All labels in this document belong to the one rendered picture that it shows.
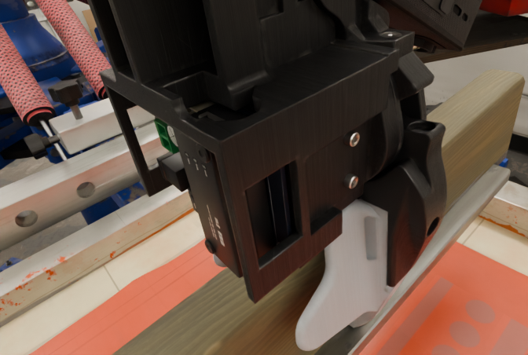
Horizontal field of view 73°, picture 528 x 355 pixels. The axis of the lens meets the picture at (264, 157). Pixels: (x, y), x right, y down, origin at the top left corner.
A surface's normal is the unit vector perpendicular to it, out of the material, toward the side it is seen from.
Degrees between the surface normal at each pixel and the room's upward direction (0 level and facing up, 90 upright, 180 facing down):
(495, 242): 0
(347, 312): 84
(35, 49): 62
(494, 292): 0
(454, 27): 92
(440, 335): 0
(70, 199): 90
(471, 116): 25
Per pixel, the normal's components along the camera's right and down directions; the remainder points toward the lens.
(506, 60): -0.75, 0.44
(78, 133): 0.65, 0.36
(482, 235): -0.12, -0.83
